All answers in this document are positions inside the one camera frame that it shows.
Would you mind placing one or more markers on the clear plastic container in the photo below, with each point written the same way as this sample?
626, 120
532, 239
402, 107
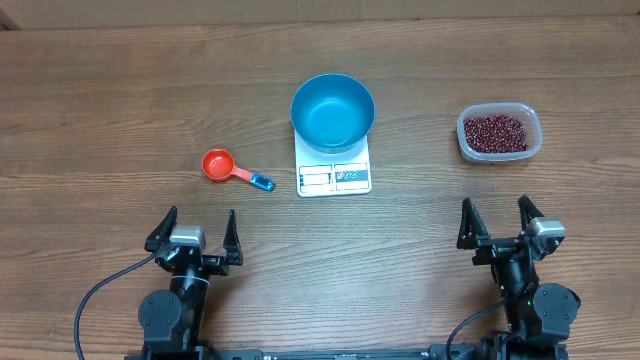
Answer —
523, 112

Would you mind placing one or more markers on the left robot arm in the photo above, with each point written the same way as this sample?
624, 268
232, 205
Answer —
172, 318

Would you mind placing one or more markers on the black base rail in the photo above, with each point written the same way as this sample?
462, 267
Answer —
434, 352

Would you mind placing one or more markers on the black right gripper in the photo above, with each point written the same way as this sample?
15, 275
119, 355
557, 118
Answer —
470, 236

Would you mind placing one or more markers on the blue bowl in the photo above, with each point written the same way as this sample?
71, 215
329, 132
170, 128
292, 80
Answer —
332, 112

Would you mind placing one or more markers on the red beans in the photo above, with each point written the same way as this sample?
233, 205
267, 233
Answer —
500, 133

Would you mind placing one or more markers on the red measuring scoop blue handle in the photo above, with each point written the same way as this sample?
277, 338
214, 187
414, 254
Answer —
219, 166

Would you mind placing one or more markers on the white kitchen scale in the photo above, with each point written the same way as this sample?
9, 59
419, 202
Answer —
321, 174

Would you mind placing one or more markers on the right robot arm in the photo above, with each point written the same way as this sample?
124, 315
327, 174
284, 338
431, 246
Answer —
539, 316

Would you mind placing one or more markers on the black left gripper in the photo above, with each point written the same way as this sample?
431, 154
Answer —
233, 245

